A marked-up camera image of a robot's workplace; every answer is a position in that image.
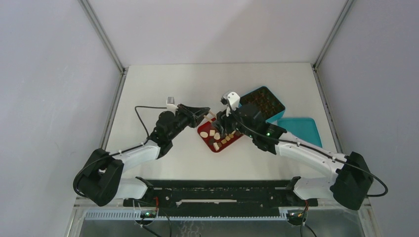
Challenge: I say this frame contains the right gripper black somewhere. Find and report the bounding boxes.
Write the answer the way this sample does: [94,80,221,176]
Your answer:
[211,103,255,139]

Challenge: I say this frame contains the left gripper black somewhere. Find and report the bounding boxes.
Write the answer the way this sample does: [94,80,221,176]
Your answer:
[168,104,210,141]

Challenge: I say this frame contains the red chocolate tray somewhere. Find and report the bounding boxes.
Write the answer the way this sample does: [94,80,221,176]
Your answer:
[197,118,243,153]

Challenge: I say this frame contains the teal chocolate box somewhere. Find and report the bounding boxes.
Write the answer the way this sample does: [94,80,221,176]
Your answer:
[240,86,286,123]

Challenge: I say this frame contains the wooden tongs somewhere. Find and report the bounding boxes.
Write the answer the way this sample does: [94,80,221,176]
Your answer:
[204,111,217,123]

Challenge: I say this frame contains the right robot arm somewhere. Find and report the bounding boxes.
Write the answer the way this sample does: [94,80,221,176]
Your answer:
[215,105,374,210]

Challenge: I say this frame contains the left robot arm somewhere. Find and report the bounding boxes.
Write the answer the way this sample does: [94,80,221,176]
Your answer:
[73,104,210,206]

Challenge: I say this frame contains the teal box lid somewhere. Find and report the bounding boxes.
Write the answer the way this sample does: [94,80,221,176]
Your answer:
[277,118,323,148]

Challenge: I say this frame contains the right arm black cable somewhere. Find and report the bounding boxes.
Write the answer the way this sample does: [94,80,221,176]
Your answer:
[226,101,389,198]

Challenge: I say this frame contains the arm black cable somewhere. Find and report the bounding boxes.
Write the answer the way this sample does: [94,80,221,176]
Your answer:
[226,101,389,198]
[72,105,169,198]

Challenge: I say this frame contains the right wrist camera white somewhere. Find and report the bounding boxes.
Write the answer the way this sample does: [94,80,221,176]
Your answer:
[221,91,241,117]

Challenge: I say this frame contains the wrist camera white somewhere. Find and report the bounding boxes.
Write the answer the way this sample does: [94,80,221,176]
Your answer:
[221,91,241,117]
[166,97,177,112]

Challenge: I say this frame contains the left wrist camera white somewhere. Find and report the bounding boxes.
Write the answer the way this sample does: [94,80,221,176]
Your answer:
[166,97,177,112]

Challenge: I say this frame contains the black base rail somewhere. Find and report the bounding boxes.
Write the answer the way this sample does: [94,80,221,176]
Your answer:
[123,180,318,218]

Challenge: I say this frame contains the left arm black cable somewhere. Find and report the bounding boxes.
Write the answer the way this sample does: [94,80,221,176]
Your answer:
[72,105,169,198]

